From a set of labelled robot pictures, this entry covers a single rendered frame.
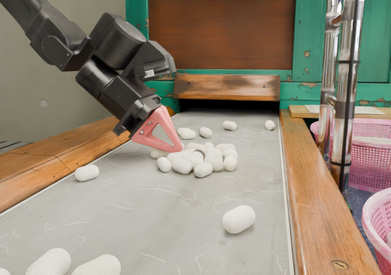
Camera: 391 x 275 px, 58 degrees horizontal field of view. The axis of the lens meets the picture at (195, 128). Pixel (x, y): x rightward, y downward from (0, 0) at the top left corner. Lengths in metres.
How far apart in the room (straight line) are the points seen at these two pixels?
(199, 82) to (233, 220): 0.71
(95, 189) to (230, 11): 0.72
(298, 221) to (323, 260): 0.06
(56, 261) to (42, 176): 0.23
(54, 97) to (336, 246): 1.95
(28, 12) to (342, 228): 0.54
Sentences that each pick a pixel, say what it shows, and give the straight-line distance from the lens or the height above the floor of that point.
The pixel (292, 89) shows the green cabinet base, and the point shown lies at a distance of 1.03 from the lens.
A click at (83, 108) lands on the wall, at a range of 2.05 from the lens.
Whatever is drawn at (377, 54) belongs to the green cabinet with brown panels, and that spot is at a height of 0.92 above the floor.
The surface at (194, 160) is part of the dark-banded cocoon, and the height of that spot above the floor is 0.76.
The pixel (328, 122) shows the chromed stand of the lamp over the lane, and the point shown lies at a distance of 0.63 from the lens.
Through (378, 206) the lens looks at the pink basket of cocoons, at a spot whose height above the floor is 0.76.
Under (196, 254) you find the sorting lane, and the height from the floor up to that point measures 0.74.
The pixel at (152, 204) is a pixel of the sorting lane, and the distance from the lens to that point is 0.42.
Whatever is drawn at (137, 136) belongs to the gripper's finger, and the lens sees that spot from 0.57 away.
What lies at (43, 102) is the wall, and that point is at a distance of 2.17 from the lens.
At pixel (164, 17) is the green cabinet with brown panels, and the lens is 1.10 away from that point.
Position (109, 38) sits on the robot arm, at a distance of 0.56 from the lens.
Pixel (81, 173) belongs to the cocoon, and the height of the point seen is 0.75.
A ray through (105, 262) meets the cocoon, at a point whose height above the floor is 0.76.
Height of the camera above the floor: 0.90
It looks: 11 degrees down
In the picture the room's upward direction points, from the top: straight up
